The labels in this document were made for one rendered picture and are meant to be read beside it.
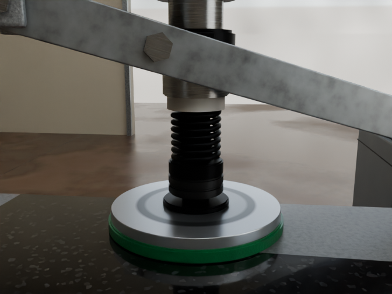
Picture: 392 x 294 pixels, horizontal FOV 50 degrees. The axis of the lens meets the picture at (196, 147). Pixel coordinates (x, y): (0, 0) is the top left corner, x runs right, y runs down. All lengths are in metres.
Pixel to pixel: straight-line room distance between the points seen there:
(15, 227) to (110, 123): 5.02
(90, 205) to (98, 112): 4.99
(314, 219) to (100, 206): 0.30
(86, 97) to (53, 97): 0.44
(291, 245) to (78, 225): 0.26
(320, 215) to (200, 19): 0.30
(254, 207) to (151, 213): 0.13
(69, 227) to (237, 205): 0.21
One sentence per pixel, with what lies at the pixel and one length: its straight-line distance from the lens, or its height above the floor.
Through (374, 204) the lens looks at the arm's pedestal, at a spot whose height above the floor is 0.59.
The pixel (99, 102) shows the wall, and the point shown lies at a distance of 5.58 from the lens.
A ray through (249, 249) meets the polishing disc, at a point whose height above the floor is 0.83.
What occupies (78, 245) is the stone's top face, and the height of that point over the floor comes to 0.82.
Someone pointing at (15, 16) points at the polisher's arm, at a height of 1.07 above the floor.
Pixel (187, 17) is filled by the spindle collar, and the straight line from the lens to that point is 0.48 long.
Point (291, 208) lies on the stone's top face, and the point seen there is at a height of 0.82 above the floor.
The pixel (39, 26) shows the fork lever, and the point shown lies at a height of 1.06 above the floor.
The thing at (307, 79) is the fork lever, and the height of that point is 1.01.
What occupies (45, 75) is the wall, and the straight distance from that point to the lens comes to 5.83.
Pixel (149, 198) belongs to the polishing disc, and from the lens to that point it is 0.56.
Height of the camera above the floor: 1.04
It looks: 13 degrees down
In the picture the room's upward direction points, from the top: straight up
